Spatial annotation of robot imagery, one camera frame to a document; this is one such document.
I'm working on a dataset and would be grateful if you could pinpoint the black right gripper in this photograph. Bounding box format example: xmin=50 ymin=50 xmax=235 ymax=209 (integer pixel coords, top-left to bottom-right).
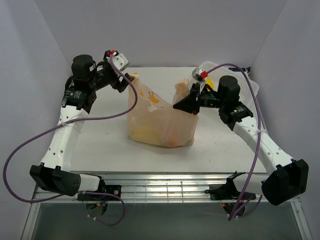
xmin=172 ymin=82 xmax=225 ymax=115

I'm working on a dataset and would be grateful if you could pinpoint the banana print plastic bag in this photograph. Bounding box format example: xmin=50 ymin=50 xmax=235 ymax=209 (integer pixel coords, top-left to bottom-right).
xmin=127 ymin=73 xmax=199 ymax=148

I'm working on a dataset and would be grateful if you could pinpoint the yellow banana bunch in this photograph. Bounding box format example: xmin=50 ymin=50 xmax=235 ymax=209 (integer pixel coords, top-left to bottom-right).
xmin=129 ymin=126 xmax=161 ymax=145

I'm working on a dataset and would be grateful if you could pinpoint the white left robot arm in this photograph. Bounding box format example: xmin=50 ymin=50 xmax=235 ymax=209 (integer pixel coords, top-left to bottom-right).
xmin=29 ymin=50 xmax=133 ymax=200

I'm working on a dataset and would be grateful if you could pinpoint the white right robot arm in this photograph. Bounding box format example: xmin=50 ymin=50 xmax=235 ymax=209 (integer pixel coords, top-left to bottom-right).
xmin=173 ymin=75 xmax=309 ymax=206

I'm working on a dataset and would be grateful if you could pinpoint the yellow lemon fruit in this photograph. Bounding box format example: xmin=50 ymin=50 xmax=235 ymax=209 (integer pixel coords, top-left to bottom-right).
xmin=206 ymin=78 xmax=215 ymax=89

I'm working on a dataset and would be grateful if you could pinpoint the white plastic basket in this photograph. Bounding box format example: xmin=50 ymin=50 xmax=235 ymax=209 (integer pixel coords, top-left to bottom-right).
xmin=198 ymin=61 xmax=254 ymax=108

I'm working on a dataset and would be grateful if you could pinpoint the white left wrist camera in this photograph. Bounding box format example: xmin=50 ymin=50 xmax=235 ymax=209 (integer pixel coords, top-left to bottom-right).
xmin=104 ymin=50 xmax=130 ymax=72

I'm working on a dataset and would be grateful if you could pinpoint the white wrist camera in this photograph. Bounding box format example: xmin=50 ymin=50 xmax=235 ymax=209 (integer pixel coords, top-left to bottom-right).
xmin=104 ymin=50 xmax=130 ymax=72
xmin=191 ymin=67 xmax=208 ymax=92

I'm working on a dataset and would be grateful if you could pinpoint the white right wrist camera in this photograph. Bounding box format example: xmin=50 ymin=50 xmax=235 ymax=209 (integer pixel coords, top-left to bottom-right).
xmin=191 ymin=67 xmax=208 ymax=92

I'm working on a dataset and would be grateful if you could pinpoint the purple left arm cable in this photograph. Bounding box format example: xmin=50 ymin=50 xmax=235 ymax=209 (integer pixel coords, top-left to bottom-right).
xmin=2 ymin=56 xmax=139 ymax=226

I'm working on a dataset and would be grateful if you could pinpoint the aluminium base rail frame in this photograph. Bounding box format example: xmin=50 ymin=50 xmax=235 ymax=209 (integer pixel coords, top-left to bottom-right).
xmin=21 ymin=66 xmax=313 ymax=240

